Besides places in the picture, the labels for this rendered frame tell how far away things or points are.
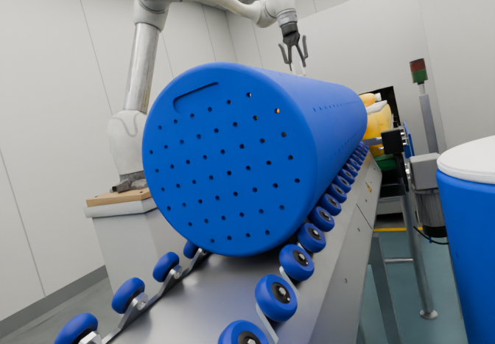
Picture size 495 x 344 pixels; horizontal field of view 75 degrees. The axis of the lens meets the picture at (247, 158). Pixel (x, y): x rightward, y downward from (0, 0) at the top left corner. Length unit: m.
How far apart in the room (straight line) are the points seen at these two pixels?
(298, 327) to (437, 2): 5.27
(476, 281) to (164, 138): 0.43
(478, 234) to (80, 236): 3.41
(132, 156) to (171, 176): 0.67
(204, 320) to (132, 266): 0.81
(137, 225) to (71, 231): 2.45
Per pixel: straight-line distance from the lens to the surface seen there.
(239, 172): 0.45
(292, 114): 0.41
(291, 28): 1.56
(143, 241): 1.12
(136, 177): 1.18
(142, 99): 1.42
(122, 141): 1.18
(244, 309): 0.42
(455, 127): 5.41
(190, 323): 0.43
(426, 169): 1.43
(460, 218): 0.42
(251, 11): 1.68
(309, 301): 0.40
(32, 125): 3.51
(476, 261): 0.43
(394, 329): 1.52
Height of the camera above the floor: 1.13
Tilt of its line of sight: 5 degrees down
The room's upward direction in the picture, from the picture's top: 14 degrees counter-clockwise
